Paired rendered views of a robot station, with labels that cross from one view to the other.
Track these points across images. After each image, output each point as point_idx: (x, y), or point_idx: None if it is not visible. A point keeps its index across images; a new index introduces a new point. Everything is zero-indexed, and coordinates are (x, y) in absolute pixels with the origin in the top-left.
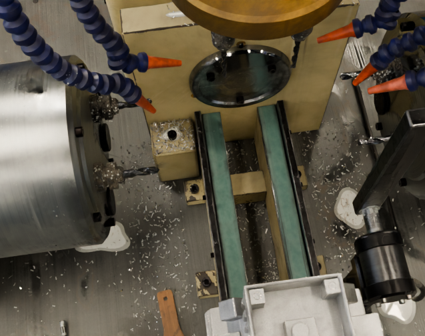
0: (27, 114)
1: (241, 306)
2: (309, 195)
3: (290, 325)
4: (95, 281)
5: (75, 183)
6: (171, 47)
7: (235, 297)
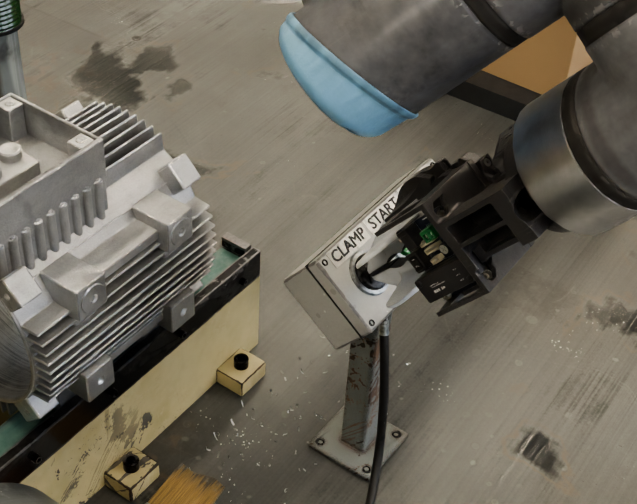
0: None
1: (6, 263)
2: None
3: None
4: None
5: (0, 483)
6: None
7: (1, 281)
